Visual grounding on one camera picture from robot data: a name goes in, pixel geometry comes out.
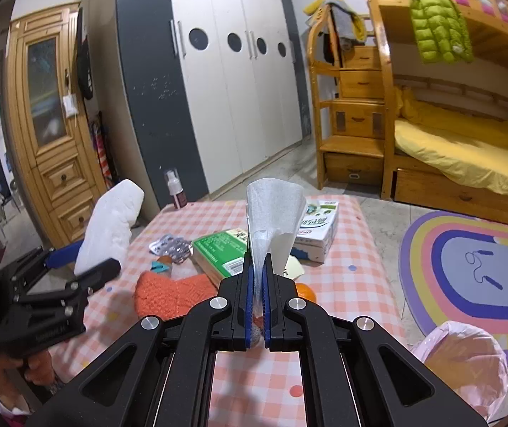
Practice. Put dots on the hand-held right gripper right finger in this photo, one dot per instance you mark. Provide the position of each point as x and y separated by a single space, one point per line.
268 307

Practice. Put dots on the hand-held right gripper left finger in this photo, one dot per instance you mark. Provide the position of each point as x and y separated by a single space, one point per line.
247 307

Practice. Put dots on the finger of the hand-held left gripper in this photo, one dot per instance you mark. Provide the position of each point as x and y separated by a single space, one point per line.
98 273
65 255

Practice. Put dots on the white and blue milk carton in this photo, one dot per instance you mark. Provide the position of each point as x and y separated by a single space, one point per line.
320 227

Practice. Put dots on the white tissue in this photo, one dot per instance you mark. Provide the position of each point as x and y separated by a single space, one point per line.
272 209

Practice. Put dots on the bin with pink bag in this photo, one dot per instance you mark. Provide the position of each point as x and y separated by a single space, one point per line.
458 364

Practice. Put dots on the person's left hand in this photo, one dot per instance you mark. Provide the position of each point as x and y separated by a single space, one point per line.
40 369

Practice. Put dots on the orange fruit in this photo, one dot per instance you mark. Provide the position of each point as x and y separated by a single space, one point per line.
306 292

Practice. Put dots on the white paper with gold print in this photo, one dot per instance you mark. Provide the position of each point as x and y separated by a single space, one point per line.
294 267

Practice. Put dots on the green and white box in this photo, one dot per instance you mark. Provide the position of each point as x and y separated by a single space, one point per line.
218 249

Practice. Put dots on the orange knitted cloth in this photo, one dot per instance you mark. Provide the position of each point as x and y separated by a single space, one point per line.
165 293

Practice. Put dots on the silver pill blister pack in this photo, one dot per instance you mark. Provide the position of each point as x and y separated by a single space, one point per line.
169 245

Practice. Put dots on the wooden glass-door cabinet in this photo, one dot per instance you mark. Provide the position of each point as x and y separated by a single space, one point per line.
63 178

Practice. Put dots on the pink checked tablecloth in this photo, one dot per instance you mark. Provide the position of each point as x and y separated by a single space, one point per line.
360 284

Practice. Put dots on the colourful striped umbrella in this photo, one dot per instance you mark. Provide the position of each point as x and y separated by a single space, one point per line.
103 151

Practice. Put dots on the white and maroon spray bottle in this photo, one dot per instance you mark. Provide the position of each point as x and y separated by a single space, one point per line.
175 191

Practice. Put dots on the white hanging card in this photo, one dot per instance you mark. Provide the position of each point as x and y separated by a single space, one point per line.
71 104

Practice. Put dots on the black hanging bag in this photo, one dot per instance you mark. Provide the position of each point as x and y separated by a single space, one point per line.
85 66

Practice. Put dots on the rainbow oval rug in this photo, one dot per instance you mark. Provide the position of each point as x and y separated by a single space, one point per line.
458 267

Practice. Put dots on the wooden stair drawer unit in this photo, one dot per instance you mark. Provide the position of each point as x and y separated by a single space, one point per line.
356 120

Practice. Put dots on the grey and white wardrobe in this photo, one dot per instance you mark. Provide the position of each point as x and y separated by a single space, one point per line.
218 98

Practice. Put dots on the yellow bedsheet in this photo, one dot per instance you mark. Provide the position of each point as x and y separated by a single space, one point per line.
458 146

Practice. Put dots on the black hanging garment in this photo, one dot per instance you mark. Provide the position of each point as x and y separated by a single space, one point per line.
328 49

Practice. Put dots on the yellow and grey garment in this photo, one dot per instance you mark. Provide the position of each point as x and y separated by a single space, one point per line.
345 20

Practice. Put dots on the green puffer jacket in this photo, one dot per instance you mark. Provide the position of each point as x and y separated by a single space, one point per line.
438 22

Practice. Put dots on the wooden bunk bed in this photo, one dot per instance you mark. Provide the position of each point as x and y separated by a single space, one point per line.
494 35

